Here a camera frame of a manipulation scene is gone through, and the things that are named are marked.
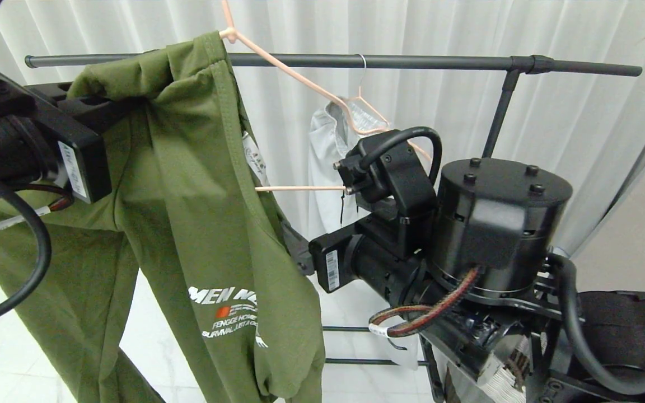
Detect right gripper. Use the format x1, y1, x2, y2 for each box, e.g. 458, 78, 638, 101
281, 221, 442, 307

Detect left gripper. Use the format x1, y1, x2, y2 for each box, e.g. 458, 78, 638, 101
0, 83, 151, 204

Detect pale grey shorts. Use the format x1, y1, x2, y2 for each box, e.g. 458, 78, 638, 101
307, 100, 419, 370

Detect green garment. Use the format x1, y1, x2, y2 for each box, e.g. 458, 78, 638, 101
0, 31, 326, 403

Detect pink clothes hanger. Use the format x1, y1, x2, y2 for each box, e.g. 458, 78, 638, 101
345, 54, 391, 136
220, 0, 434, 194

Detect black clothes rack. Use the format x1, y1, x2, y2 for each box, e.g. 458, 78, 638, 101
25, 53, 642, 403

